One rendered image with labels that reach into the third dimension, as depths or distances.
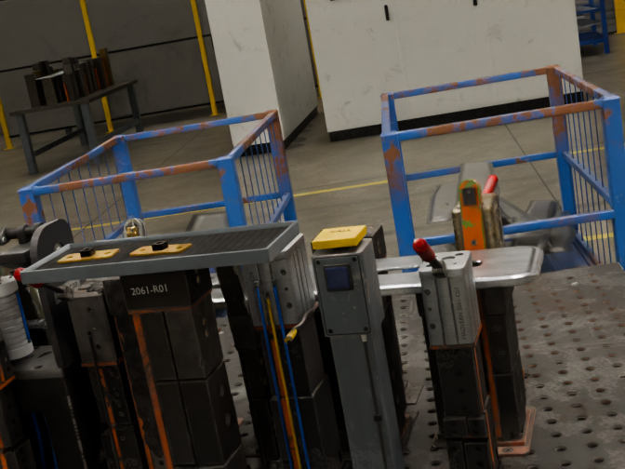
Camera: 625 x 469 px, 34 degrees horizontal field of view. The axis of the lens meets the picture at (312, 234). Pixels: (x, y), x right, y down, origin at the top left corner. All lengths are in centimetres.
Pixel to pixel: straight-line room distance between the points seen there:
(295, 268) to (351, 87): 805
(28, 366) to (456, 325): 69
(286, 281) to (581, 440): 55
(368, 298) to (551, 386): 68
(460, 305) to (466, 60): 813
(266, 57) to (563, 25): 272
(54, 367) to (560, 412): 85
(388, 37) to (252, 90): 136
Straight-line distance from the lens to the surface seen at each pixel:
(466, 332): 147
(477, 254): 170
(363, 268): 130
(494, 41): 955
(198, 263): 132
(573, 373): 196
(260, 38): 954
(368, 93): 954
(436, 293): 146
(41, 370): 168
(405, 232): 351
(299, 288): 153
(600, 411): 181
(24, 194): 379
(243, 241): 137
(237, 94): 964
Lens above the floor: 148
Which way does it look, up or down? 14 degrees down
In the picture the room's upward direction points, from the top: 10 degrees counter-clockwise
